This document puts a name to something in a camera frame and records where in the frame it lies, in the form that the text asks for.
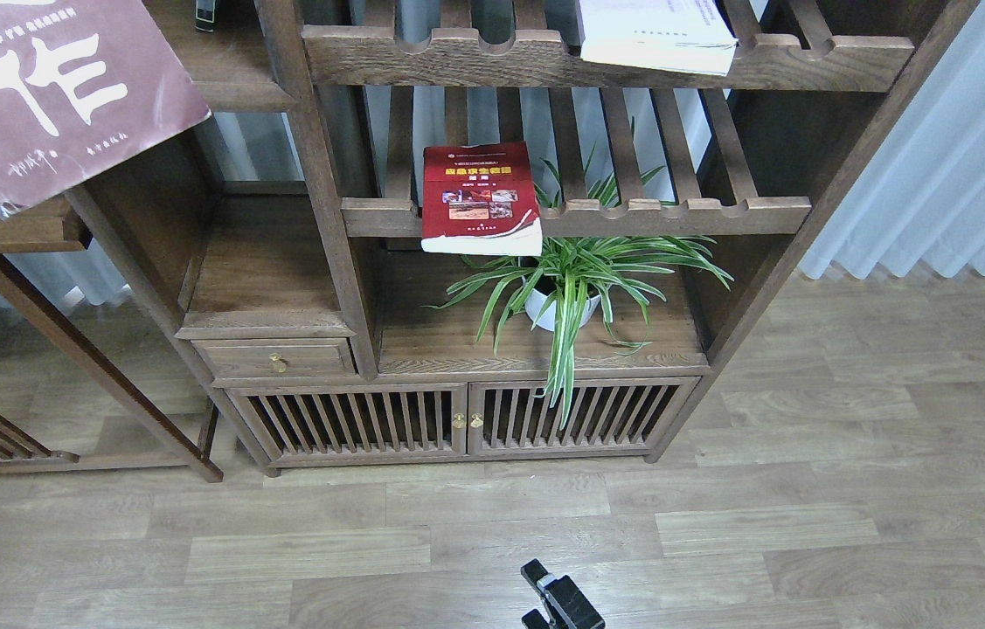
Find left slatted cabinet door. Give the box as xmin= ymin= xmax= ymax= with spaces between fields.
xmin=227 ymin=384 xmax=468 ymax=468

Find wooden side table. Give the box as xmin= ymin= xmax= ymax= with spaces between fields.
xmin=0 ymin=199 xmax=224 ymax=482

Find white plant pot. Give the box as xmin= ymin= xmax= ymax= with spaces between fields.
xmin=524 ymin=276 xmax=601 ymax=332

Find dark maroon book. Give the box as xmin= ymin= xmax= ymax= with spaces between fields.
xmin=0 ymin=1 xmax=210 ymax=218

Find white curtain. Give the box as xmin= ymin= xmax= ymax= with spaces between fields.
xmin=799 ymin=1 xmax=985 ymax=279

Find small dark object on shelf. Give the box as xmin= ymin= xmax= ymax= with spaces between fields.
xmin=195 ymin=0 xmax=220 ymax=33

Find right slatted cabinet door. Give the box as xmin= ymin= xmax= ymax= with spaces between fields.
xmin=467 ymin=376 xmax=699 ymax=459

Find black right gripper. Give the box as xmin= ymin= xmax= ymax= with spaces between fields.
xmin=520 ymin=560 xmax=607 ymax=628

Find dark wooden bookshelf cabinet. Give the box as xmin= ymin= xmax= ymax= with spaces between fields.
xmin=73 ymin=1 xmax=978 ymax=474

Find slatted cabinet door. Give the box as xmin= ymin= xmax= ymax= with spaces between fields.
xmin=467 ymin=376 xmax=699 ymax=459
xmin=227 ymin=384 xmax=468 ymax=468

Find white book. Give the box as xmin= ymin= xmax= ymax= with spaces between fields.
xmin=579 ymin=1 xmax=739 ymax=76

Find red paperback book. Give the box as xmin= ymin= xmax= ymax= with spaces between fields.
xmin=421 ymin=141 xmax=543 ymax=256

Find small wooden drawer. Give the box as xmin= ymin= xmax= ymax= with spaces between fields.
xmin=193 ymin=338 xmax=356 ymax=378

